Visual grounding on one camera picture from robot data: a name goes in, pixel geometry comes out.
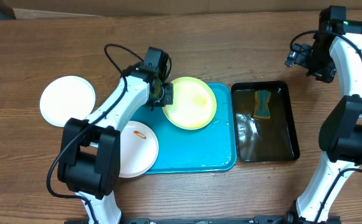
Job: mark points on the white plate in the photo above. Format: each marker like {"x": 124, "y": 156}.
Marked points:
{"x": 67, "y": 97}

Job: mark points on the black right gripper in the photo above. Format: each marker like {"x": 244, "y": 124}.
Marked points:
{"x": 301, "y": 59}

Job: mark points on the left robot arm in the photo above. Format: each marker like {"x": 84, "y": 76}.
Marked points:
{"x": 88, "y": 164}

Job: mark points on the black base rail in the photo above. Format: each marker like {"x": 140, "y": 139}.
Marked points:
{"x": 262, "y": 219}

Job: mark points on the yellow green sponge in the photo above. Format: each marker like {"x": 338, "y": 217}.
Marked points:
{"x": 261, "y": 101}

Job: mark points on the pink-white plate with stain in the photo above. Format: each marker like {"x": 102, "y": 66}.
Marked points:
{"x": 139, "y": 149}

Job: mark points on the cardboard board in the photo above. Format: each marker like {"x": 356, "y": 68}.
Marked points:
{"x": 175, "y": 7}

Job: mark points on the yellow-green plate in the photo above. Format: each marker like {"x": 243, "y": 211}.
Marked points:
{"x": 194, "y": 104}

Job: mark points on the teal plastic tray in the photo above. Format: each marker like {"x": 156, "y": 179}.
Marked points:
{"x": 209, "y": 149}

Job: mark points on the black water basin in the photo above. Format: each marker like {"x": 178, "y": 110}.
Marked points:
{"x": 264, "y": 140}

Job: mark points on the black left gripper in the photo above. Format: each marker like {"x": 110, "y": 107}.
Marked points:
{"x": 169, "y": 99}

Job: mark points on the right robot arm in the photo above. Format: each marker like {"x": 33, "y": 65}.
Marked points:
{"x": 335, "y": 53}

